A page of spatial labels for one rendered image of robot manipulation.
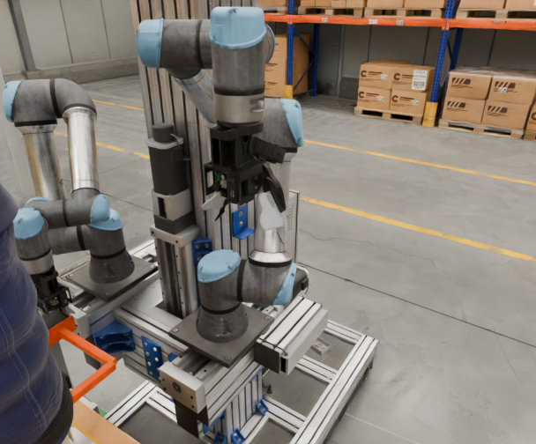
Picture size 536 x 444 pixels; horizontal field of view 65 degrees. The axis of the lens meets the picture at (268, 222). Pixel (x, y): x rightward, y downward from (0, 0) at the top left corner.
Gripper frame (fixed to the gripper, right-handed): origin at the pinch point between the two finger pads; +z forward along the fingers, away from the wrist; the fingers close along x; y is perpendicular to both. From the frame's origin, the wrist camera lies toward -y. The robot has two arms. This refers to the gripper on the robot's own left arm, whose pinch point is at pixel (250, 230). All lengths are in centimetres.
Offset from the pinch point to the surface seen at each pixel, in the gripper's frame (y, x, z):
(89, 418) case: 18, -38, 58
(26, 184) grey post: -125, -351, 117
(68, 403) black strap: 28.2, -22.9, 31.5
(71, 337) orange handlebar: 11, -51, 43
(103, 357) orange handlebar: 11, -39, 43
